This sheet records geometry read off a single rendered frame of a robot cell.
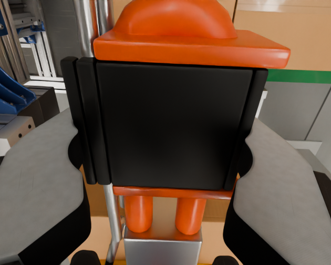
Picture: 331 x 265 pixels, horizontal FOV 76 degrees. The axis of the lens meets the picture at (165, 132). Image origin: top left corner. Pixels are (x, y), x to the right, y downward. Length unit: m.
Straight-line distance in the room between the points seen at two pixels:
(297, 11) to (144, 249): 0.81
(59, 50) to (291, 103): 1.44
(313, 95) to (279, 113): 0.23
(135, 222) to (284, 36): 0.79
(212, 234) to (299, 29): 0.70
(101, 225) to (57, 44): 0.99
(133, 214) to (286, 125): 1.64
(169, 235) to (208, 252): 0.33
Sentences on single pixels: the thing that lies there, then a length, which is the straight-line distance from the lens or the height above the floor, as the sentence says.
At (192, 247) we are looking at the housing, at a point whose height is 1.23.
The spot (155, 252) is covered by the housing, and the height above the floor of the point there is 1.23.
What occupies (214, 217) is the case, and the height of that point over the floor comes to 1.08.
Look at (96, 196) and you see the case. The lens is 0.46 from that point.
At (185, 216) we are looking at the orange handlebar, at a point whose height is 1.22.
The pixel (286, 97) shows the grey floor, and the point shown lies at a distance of 1.64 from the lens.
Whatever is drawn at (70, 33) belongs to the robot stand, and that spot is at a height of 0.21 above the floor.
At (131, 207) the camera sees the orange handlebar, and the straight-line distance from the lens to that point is 0.16.
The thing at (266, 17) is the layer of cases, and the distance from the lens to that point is 0.84.
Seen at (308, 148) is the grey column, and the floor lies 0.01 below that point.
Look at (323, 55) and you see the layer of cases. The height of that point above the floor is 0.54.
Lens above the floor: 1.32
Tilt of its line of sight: 57 degrees down
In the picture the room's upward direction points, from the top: 178 degrees counter-clockwise
